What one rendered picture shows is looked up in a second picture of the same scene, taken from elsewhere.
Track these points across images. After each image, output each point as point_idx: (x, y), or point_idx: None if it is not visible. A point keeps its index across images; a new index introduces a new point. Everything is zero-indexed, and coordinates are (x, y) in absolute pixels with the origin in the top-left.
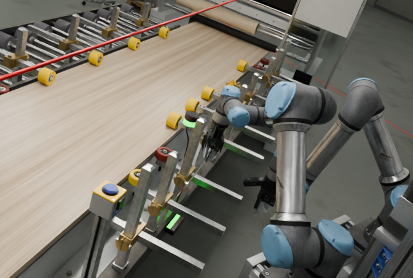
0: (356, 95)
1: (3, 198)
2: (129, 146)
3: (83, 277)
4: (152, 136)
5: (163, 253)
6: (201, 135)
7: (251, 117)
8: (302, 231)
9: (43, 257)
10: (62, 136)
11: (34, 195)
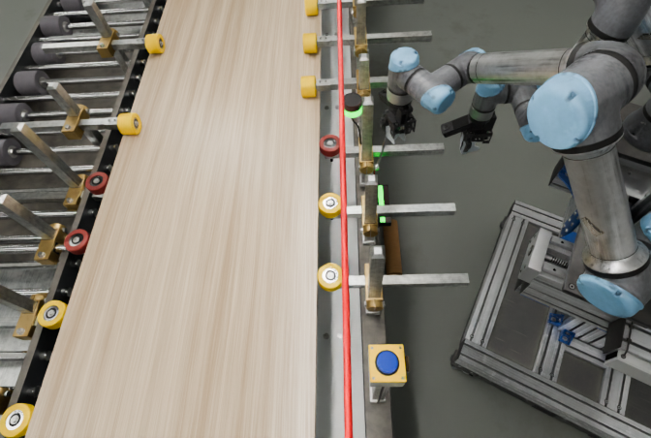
0: None
1: (229, 348)
2: (289, 163)
3: (377, 392)
4: (300, 128)
5: (418, 286)
6: (353, 87)
7: (453, 87)
8: (647, 273)
9: None
10: (214, 204)
11: (253, 320)
